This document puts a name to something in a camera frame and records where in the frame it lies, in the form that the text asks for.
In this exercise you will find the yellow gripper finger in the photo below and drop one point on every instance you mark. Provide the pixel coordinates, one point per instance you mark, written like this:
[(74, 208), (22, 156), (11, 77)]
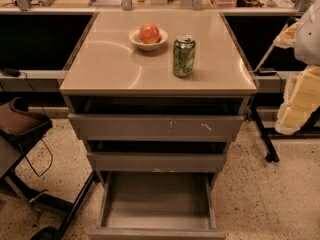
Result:
[(301, 99), (287, 38)]

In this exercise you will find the green soda can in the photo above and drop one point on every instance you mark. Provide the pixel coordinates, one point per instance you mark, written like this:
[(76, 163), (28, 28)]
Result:
[(183, 55)]

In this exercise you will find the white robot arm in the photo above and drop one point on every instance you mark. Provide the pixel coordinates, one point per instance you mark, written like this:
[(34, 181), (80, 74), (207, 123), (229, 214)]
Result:
[(307, 45)]

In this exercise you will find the grey drawer cabinet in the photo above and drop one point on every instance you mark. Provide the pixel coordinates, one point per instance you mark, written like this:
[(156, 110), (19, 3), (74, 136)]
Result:
[(112, 76)]

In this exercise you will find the grey open bottom drawer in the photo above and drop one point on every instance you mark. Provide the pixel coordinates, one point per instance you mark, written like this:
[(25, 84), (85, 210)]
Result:
[(156, 206)]

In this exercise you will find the grey middle drawer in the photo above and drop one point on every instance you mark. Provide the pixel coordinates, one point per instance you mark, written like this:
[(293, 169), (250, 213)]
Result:
[(156, 162)]

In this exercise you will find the grey top drawer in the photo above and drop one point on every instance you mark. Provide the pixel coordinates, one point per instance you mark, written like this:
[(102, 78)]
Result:
[(169, 128)]

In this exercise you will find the white rod with black tip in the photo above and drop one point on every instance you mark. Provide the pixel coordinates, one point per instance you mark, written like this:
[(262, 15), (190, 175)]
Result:
[(289, 21)]

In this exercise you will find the black box on right ledge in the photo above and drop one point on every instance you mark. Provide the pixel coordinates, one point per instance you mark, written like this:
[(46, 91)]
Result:
[(265, 72)]

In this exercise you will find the red apple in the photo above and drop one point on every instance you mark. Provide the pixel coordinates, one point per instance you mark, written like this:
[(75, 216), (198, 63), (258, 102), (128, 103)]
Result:
[(149, 33)]

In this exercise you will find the white ceramic bowl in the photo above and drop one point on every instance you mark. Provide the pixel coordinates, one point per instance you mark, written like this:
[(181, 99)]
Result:
[(135, 39)]

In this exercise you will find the dark office chair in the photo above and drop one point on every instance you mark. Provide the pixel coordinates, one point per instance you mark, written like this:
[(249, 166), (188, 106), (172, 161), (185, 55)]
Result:
[(20, 131)]

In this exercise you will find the black power adapter left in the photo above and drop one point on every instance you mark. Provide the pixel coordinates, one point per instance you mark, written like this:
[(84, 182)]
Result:
[(11, 72)]

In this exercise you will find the black table leg frame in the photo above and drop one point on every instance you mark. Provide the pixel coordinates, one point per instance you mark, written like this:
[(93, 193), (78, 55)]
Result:
[(310, 130)]

